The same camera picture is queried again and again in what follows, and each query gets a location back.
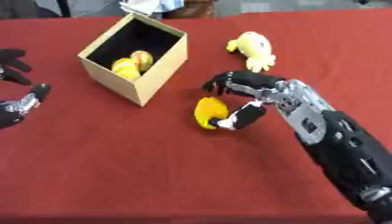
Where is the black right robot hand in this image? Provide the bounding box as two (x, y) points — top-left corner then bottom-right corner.
(200, 69), (288, 131)

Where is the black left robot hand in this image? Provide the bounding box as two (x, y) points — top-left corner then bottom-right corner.
(0, 48), (53, 130)

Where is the orange toy fruit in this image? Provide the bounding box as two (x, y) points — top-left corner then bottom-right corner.
(192, 96), (232, 130)

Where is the tan cardboard box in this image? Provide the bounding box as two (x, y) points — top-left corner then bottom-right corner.
(76, 11), (190, 108)

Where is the yellow soft toy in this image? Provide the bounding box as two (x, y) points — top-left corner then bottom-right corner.
(225, 31), (277, 74)

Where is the brown chair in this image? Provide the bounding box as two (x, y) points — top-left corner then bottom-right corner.
(164, 0), (218, 19)

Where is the yellow striped toy fruit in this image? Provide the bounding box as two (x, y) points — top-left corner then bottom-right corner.
(129, 50), (155, 73)

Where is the yellow toy banana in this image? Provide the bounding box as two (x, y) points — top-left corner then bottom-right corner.
(110, 57), (143, 81)

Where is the white and blue cloth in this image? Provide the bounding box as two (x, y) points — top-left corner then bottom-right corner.
(117, 0), (186, 17)

